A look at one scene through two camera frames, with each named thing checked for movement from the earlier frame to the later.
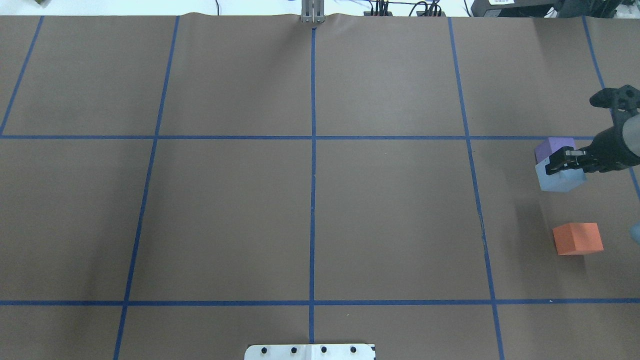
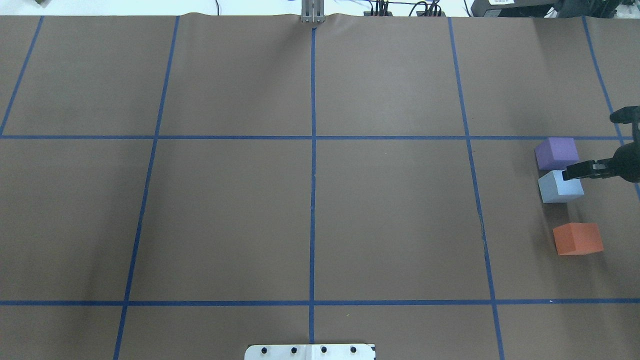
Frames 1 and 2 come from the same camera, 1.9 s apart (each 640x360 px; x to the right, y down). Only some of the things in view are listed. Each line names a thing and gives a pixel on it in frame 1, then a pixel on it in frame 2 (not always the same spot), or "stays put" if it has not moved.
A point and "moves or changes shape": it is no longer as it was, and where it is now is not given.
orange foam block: (576, 238) stays put
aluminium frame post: (312, 11) stays put
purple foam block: (550, 145) stays put
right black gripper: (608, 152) → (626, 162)
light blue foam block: (562, 181) moves or changes shape
